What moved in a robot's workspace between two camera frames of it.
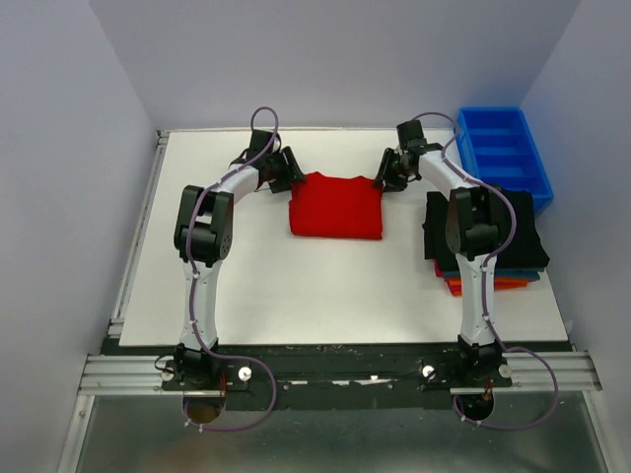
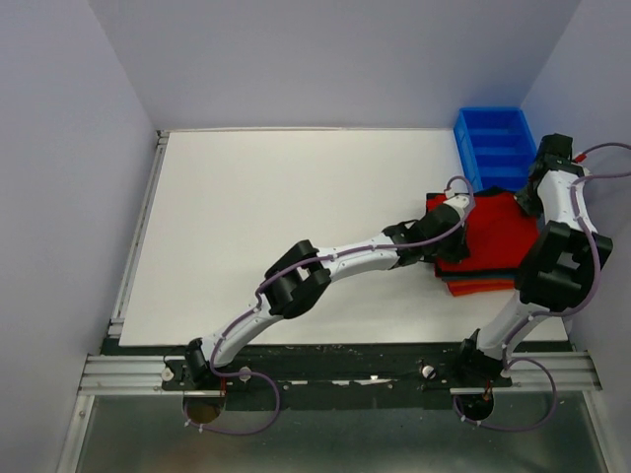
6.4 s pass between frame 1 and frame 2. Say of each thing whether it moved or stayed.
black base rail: stayed
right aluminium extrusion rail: stayed
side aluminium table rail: stayed
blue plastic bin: stayed
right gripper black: moved
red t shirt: moved
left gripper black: moved
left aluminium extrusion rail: stayed
